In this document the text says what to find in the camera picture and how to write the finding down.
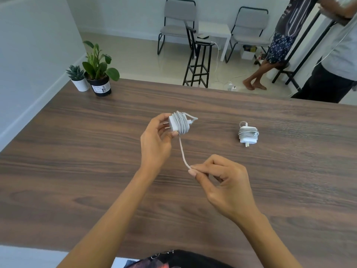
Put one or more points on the person's left hand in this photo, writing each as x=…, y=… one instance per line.
x=153, y=153

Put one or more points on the person's right hand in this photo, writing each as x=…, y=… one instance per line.
x=231, y=189

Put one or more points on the person's left forearm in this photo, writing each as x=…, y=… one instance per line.
x=106, y=226

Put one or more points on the green plant in black pot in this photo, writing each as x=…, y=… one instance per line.
x=101, y=89

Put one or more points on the succulent in white pot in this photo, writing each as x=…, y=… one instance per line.
x=81, y=85

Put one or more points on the white power strip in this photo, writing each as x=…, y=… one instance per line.
x=231, y=87

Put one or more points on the black bar stool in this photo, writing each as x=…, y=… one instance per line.
x=206, y=44

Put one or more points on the dark flat device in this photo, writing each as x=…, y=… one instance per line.
x=203, y=36

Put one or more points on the small white box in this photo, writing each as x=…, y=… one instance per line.
x=246, y=54

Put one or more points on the white side table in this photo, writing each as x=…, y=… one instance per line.
x=216, y=29

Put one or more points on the grey folding chair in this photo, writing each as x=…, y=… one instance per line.
x=180, y=9
x=252, y=20

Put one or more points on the black metal desk frame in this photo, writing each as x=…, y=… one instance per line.
x=304, y=44

